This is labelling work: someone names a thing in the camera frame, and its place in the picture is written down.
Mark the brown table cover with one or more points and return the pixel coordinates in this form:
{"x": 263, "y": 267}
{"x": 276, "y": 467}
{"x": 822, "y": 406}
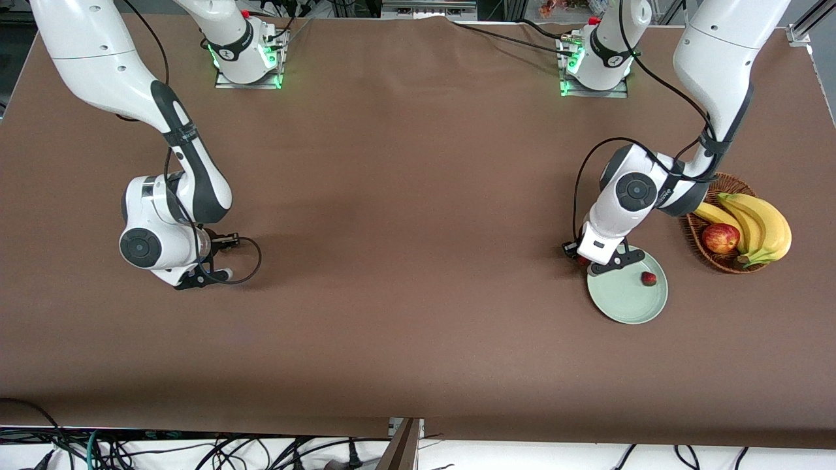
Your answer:
{"x": 418, "y": 261}

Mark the grey metal box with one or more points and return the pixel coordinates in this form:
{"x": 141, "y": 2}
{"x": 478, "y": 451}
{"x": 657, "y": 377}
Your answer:
{"x": 424, "y": 10}

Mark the pale green round plate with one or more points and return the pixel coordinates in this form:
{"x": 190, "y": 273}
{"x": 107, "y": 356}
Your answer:
{"x": 624, "y": 300}

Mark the orange red background object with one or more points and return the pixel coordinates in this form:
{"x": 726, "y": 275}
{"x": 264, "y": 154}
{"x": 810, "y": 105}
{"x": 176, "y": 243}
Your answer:
{"x": 552, "y": 8}

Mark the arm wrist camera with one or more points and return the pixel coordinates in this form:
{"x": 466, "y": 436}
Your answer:
{"x": 196, "y": 281}
{"x": 620, "y": 260}

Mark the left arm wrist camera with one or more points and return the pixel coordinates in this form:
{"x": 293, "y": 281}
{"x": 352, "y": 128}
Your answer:
{"x": 620, "y": 260}

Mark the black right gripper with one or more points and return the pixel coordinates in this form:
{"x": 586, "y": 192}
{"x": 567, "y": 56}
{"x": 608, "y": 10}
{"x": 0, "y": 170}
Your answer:
{"x": 219, "y": 242}

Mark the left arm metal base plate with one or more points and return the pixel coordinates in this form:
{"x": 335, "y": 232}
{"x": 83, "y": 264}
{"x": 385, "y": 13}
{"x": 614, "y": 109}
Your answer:
{"x": 617, "y": 93}

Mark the aluminium profile post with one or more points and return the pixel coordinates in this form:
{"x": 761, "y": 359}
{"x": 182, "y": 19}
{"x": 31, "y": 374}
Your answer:
{"x": 401, "y": 450}

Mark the brown wicker basket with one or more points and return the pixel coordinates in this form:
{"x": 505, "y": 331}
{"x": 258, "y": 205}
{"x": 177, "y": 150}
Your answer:
{"x": 735, "y": 184}

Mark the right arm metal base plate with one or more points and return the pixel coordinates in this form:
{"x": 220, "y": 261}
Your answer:
{"x": 261, "y": 83}

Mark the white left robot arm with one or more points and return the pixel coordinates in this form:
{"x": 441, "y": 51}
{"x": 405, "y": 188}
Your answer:
{"x": 718, "y": 52}

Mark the aluminium frame profile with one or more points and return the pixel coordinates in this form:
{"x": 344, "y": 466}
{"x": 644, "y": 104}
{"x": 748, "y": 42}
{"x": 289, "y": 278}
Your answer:
{"x": 800, "y": 32}

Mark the black power plug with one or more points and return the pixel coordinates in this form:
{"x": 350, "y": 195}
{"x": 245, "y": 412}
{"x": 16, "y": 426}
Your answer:
{"x": 354, "y": 457}

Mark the yellow banana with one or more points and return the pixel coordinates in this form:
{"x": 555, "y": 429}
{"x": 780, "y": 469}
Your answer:
{"x": 751, "y": 228}
{"x": 715, "y": 214}
{"x": 777, "y": 232}

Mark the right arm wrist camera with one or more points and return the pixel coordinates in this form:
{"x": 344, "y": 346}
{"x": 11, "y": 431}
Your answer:
{"x": 196, "y": 281}

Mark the red apple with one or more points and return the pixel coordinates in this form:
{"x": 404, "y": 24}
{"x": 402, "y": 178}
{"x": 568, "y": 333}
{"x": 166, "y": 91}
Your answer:
{"x": 720, "y": 238}

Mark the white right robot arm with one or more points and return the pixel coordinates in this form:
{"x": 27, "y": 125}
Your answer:
{"x": 85, "y": 52}

